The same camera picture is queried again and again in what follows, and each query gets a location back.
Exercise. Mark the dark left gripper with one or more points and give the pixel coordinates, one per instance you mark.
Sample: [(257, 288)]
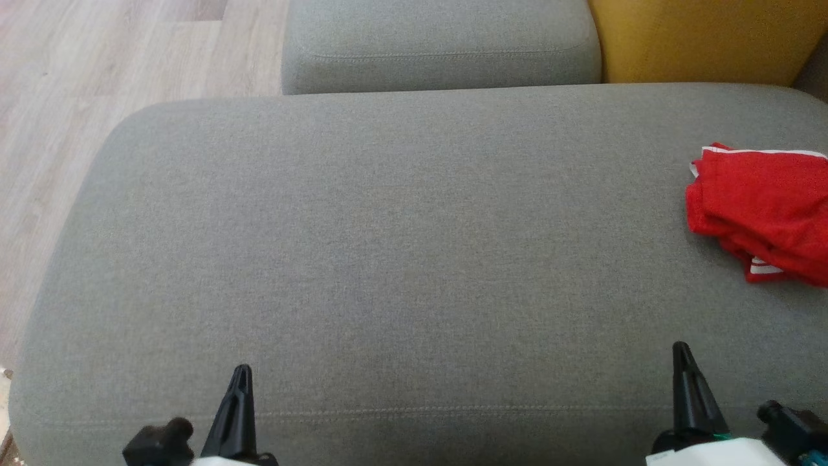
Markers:
[(162, 443)]

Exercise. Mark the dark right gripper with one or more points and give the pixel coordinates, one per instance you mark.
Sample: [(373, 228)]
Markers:
[(795, 430)]

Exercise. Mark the red shorts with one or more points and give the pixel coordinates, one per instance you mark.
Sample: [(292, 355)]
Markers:
[(802, 268)]

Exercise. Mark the red and white ribbed garment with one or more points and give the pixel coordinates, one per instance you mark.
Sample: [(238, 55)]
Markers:
[(763, 194)]

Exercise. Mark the large grey sofa ottoman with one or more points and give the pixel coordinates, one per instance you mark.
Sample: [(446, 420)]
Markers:
[(388, 259)]

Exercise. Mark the yellow sofa back cushion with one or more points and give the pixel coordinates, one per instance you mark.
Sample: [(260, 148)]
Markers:
[(698, 39)]

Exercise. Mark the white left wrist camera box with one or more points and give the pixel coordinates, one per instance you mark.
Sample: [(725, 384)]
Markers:
[(220, 462)]

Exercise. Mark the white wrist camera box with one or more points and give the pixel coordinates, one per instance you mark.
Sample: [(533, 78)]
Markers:
[(220, 462), (711, 454)]

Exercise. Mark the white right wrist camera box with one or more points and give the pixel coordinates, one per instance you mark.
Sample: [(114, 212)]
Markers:
[(711, 454)]

